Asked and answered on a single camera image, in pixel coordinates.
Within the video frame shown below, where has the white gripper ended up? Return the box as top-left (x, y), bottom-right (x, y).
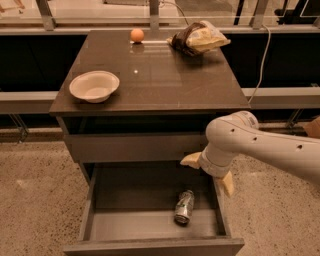
top-left (180, 146), bottom-right (237, 197)

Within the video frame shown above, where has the green 7up can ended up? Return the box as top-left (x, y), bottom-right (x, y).
top-left (174, 190), bottom-right (195, 225)

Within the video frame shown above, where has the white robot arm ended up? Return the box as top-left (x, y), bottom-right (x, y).
top-left (180, 111), bottom-right (320, 196)

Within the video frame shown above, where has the dark grey drawer cabinet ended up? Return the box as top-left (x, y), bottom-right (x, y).
top-left (50, 31), bottom-right (250, 178)

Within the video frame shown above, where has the open grey middle drawer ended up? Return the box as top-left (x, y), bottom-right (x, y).
top-left (64, 161), bottom-right (244, 256)

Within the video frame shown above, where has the closed grey top drawer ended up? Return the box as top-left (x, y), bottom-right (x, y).
top-left (65, 132), bottom-right (207, 163)

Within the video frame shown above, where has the yellow brown chip bag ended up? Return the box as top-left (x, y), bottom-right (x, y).
top-left (167, 20), bottom-right (231, 56)

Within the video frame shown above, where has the white paper bowl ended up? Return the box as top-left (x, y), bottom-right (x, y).
top-left (69, 71), bottom-right (120, 103)

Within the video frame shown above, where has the orange fruit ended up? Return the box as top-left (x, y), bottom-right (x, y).
top-left (130, 28), bottom-right (144, 43)

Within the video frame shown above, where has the metal window railing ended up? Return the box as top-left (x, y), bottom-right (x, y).
top-left (0, 0), bottom-right (320, 35)

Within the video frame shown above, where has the white cable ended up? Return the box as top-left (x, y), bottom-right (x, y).
top-left (247, 23), bottom-right (272, 105)

